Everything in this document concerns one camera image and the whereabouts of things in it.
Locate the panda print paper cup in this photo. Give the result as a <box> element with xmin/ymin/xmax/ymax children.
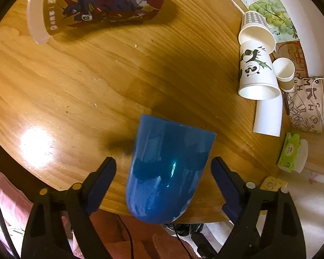
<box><xmin>238</xmin><ymin>40</ymin><xmax>281</xmax><ymax>100</ymax></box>

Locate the letter print paper cup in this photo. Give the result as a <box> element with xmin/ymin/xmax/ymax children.
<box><xmin>286</xmin><ymin>76</ymin><xmax>324</xmax><ymax>133</ymax></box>

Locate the black cable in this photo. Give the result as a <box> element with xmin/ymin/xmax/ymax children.
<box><xmin>116</xmin><ymin>214</ymin><xmax>197</xmax><ymax>259</ymax></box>

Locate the black plug adapter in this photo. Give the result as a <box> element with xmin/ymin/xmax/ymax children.
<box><xmin>191</xmin><ymin>232</ymin><xmax>219</xmax><ymax>259</ymax></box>

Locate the green tissue pack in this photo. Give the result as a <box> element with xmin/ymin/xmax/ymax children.
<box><xmin>277</xmin><ymin>132</ymin><xmax>309</xmax><ymax>173</ymax></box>

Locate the grey checkered paper cup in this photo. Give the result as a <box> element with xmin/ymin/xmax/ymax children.
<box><xmin>238</xmin><ymin>11</ymin><xmax>276</xmax><ymax>53</ymax></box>

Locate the large cartoon print paper cup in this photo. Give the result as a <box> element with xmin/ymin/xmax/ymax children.
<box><xmin>26</xmin><ymin>0</ymin><xmax>167</xmax><ymax>45</ymax></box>

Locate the small brown sleeve paper cup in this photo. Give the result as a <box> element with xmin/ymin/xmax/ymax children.
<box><xmin>272</xmin><ymin>57</ymin><xmax>295</xmax><ymax>92</ymax></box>

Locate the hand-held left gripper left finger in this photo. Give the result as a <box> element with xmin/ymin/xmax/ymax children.
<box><xmin>21</xmin><ymin>157</ymin><xmax>117</xmax><ymax>259</ymax></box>

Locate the pink cloth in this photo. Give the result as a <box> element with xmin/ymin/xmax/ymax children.
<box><xmin>0</xmin><ymin>160</ymin><xmax>73</xmax><ymax>259</ymax></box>

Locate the plain white paper cup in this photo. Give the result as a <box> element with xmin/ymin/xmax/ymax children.
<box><xmin>253</xmin><ymin>95</ymin><xmax>283</xmax><ymax>137</ymax></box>

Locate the blue cup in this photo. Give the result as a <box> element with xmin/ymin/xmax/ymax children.
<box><xmin>125</xmin><ymin>114</ymin><xmax>217</xmax><ymax>224</ymax></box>

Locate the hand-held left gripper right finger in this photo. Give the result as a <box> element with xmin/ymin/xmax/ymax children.
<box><xmin>211</xmin><ymin>156</ymin><xmax>307</xmax><ymax>259</ymax></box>

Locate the grape picture poster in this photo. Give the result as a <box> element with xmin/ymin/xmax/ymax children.
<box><xmin>205</xmin><ymin>0</ymin><xmax>299</xmax><ymax>42</ymax></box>

